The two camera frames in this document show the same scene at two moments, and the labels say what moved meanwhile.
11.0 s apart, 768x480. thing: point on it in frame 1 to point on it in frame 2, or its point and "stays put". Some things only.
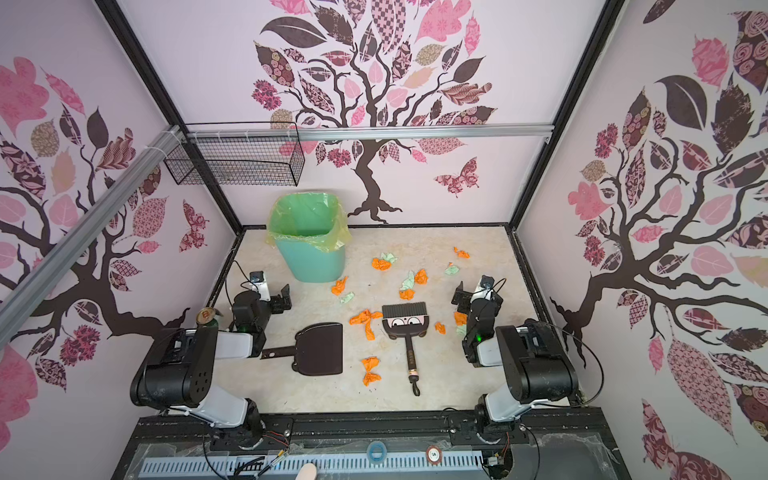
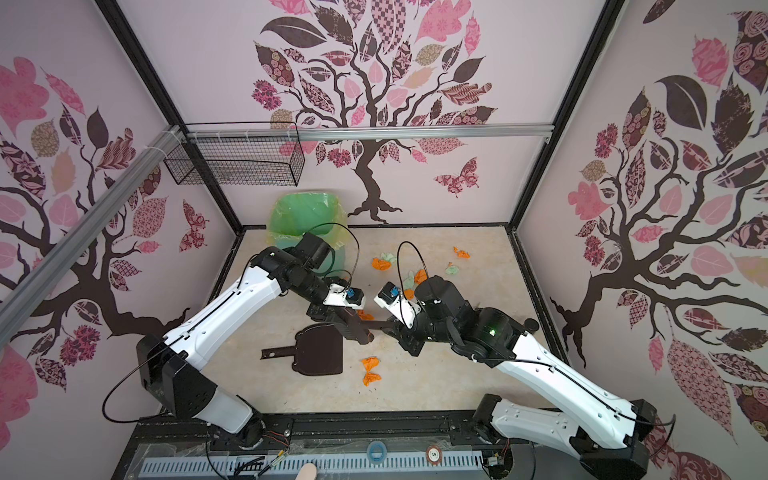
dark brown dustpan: [319, 350] stays put
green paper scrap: [408, 284] stays put
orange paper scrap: [461, 253] stays put
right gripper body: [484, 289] to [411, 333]
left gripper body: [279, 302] to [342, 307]
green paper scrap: [388, 257] stays put
